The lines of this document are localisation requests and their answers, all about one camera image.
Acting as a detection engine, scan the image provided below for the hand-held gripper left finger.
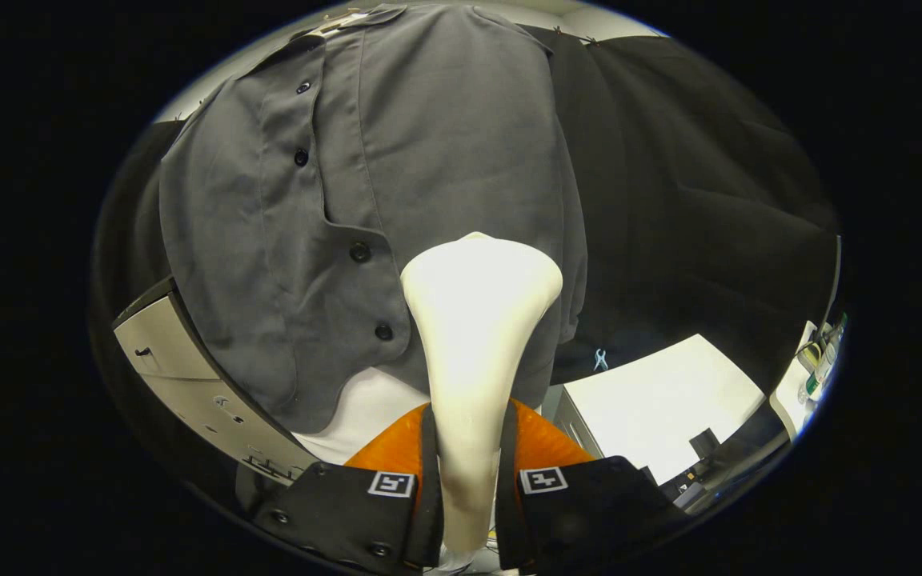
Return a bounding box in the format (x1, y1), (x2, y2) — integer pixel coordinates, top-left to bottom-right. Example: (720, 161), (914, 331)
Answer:
(251, 402), (446, 575)

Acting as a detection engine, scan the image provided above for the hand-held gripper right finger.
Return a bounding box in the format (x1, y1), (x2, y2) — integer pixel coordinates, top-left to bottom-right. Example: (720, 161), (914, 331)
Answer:
(495, 398), (686, 575)

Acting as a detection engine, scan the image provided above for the white garment steamer head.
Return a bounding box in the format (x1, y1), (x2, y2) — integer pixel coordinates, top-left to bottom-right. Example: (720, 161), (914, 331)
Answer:
(401, 232), (564, 554)

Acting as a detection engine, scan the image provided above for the grey button shirt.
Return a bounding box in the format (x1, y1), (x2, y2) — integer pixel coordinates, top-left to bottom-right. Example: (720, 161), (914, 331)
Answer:
(158, 4), (588, 434)

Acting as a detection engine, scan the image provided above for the white mannequin torso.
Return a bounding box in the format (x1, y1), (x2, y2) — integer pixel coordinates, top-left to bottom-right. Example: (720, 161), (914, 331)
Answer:
(293, 10), (431, 466)

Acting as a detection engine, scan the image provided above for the white table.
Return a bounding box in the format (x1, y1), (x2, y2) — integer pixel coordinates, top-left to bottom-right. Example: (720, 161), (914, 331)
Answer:
(553, 334), (768, 486)

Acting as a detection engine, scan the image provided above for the small black box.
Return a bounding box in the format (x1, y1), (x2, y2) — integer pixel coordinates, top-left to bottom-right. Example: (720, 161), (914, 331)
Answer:
(689, 428), (723, 462)

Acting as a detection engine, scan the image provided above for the grey drawer cabinet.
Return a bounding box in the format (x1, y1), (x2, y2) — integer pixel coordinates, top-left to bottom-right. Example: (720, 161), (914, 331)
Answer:
(113, 276), (322, 486)

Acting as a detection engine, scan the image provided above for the white side desk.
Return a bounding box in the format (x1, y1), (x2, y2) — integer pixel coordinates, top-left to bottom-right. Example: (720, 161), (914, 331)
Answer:
(772, 316), (848, 439)

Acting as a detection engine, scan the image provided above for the thin black cable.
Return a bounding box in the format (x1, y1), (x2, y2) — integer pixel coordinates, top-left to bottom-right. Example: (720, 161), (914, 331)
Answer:
(823, 234), (843, 325)

